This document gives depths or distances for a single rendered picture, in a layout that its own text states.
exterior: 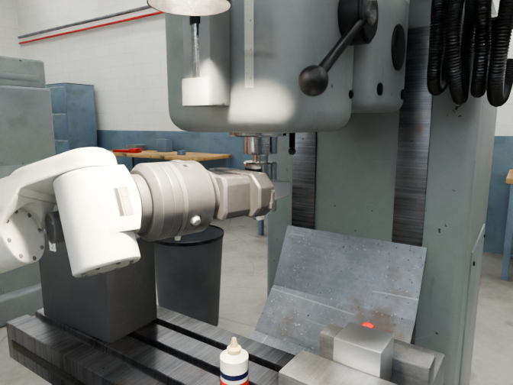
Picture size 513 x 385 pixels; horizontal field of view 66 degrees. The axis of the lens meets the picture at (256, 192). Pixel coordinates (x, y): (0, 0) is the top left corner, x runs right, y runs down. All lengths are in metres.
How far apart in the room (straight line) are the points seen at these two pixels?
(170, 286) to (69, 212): 2.14
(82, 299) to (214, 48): 0.58
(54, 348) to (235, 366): 0.39
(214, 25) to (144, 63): 6.72
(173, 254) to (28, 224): 1.98
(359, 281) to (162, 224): 0.55
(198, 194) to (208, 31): 0.17
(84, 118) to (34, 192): 7.43
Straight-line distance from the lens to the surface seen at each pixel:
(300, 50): 0.45
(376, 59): 0.61
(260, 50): 0.45
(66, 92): 7.74
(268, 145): 0.53
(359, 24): 0.52
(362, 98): 0.60
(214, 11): 0.41
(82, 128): 7.85
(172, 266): 2.47
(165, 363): 0.76
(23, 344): 0.97
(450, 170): 0.84
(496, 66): 0.66
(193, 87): 0.45
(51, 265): 0.92
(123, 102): 7.58
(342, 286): 0.90
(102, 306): 0.82
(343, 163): 0.90
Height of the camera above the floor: 1.32
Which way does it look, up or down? 10 degrees down
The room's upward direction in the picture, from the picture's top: straight up
